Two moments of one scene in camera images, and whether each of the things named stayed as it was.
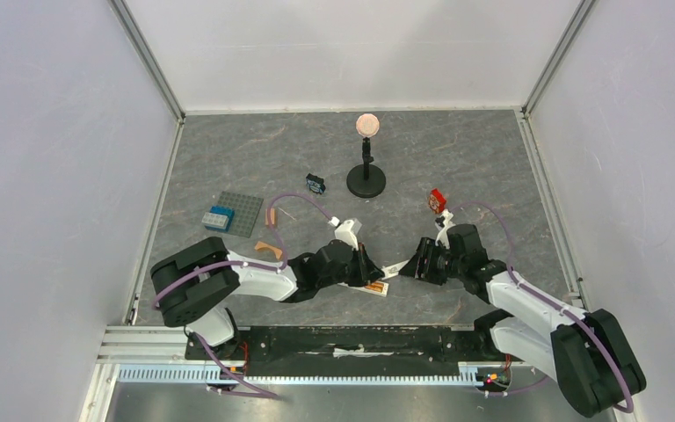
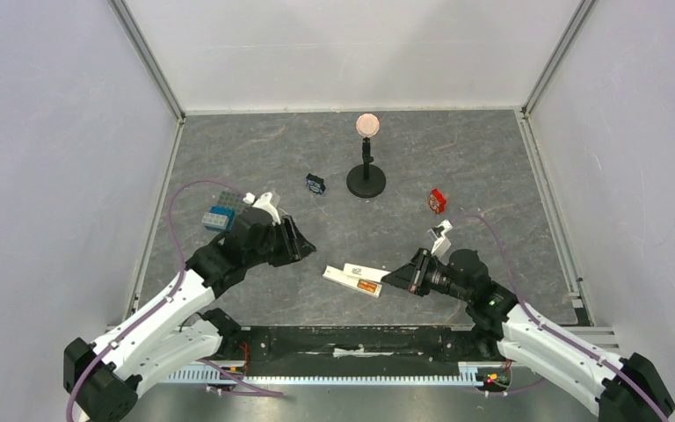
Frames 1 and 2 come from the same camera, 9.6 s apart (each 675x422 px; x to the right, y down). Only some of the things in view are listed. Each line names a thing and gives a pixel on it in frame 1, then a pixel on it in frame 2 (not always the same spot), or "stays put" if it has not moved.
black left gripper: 367,271 to 294,249
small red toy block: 437,201 stays put
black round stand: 366,180 stays put
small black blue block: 315,184 stays put
